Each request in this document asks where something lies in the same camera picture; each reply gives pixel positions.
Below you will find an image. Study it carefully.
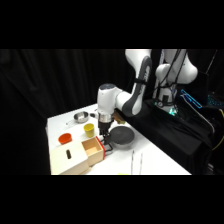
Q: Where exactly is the wooden drawer with black handle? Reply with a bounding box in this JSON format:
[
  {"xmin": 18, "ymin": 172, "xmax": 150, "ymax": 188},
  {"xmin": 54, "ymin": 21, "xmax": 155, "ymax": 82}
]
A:
[{"xmin": 80, "ymin": 135, "xmax": 115, "ymax": 167}]

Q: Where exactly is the yellow cup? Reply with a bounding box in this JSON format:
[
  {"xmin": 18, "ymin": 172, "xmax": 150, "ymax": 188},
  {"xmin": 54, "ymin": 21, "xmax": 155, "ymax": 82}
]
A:
[{"xmin": 83, "ymin": 122, "xmax": 96, "ymax": 139}]

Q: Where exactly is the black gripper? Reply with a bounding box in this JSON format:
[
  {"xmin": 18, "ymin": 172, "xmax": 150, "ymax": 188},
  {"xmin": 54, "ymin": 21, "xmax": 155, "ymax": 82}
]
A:
[{"xmin": 97, "ymin": 121, "xmax": 112, "ymax": 146}]

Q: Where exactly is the large grey metal bowl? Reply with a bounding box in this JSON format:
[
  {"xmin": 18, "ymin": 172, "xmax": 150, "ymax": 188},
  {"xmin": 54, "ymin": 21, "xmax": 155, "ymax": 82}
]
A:
[{"xmin": 109, "ymin": 125, "xmax": 136, "ymax": 150}]

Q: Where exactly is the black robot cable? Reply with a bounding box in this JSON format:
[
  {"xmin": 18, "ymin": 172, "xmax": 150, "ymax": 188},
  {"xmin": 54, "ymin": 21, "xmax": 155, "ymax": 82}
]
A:
[{"xmin": 134, "ymin": 49, "xmax": 188, "ymax": 101}]

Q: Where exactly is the orange plate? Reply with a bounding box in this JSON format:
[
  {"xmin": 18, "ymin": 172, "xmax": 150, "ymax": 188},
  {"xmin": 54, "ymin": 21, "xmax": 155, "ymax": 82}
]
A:
[{"xmin": 58, "ymin": 132, "xmax": 74, "ymax": 146}]

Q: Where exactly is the brown wrist camera box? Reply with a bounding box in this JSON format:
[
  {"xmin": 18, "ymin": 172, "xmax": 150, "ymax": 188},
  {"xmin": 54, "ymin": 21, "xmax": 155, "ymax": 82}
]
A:
[{"xmin": 112, "ymin": 111, "xmax": 127, "ymax": 125}]

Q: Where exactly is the blue lit device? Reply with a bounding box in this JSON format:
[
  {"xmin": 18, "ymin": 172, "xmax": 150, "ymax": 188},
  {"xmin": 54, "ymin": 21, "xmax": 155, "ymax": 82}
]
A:
[{"xmin": 179, "ymin": 88, "xmax": 204, "ymax": 110}]

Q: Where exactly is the thin metal stick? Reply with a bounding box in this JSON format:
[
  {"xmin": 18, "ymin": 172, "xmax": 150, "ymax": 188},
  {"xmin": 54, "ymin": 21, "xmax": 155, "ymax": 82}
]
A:
[
  {"xmin": 138, "ymin": 152, "xmax": 144, "ymax": 175},
  {"xmin": 130, "ymin": 149, "xmax": 136, "ymax": 175}
]

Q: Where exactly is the black curtain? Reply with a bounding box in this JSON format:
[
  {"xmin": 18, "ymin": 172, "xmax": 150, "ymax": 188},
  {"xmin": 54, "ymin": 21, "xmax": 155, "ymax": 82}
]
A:
[{"xmin": 0, "ymin": 49, "xmax": 224, "ymax": 176}]

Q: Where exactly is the light wooden box with slot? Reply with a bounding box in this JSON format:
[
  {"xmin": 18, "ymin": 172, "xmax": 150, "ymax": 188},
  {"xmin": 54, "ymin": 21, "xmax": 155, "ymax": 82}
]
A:
[{"xmin": 49, "ymin": 138, "xmax": 91, "ymax": 176}]

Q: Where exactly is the yellow cable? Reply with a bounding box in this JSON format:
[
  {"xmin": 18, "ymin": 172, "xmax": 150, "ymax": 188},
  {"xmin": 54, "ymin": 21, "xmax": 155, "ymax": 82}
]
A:
[{"xmin": 211, "ymin": 107, "xmax": 224, "ymax": 152}]

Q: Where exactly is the small steel pot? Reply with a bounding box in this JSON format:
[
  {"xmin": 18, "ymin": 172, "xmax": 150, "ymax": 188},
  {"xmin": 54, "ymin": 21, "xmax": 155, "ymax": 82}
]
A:
[{"xmin": 65, "ymin": 111, "xmax": 91, "ymax": 127}]

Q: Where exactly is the black cloth covered stand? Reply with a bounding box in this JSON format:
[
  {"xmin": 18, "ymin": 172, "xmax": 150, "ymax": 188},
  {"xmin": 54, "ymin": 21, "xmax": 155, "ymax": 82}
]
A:
[{"xmin": 123, "ymin": 99, "xmax": 215, "ymax": 176}]

